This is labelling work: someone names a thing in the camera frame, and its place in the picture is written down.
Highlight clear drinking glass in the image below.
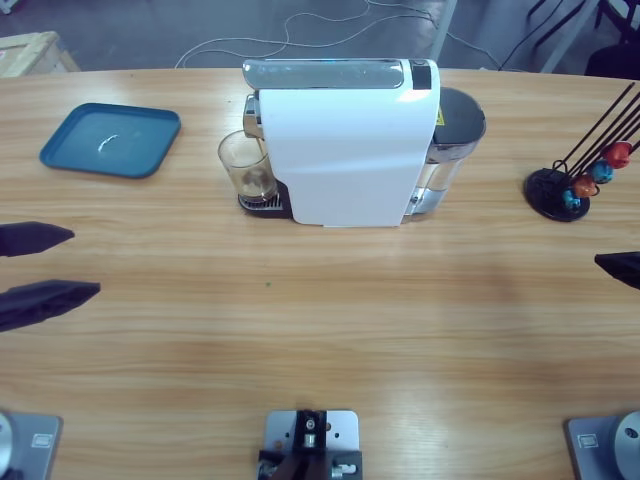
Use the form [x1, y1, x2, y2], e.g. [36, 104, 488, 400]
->
[216, 129, 275, 207]

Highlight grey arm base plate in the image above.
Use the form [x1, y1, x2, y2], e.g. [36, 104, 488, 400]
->
[0, 408, 65, 480]
[563, 409, 640, 480]

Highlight black capsule holder stand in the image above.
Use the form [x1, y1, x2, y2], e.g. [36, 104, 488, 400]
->
[523, 82, 640, 223]

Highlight light wooden crate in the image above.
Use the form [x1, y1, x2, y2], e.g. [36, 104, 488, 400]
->
[0, 30, 81, 80]

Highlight black chair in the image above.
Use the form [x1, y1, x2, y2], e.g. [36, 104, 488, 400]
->
[584, 0, 640, 80]

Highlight centre metal mount base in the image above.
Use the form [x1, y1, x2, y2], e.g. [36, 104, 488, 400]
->
[257, 408, 364, 480]

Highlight blue plastic tray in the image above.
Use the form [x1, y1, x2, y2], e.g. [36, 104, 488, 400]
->
[38, 102, 182, 180]

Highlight black power cable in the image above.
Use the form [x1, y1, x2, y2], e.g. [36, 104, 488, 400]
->
[498, 0, 576, 70]

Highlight white capsule coffee machine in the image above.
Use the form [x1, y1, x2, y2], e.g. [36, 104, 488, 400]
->
[237, 57, 487, 230]

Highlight red coffee capsule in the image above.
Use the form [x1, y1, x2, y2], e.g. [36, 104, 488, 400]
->
[606, 141, 634, 170]

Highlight white metal frame leg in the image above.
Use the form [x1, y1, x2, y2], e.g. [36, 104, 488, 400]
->
[428, 0, 459, 60]
[541, 0, 601, 75]

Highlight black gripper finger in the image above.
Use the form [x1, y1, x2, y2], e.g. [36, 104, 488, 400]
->
[593, 251, 640, 290]
[0, 221, 76, 259]
[0, 279, 102, 334]

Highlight orange coffee capsule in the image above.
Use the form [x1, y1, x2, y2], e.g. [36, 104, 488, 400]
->
[572, 173, 599, 200]

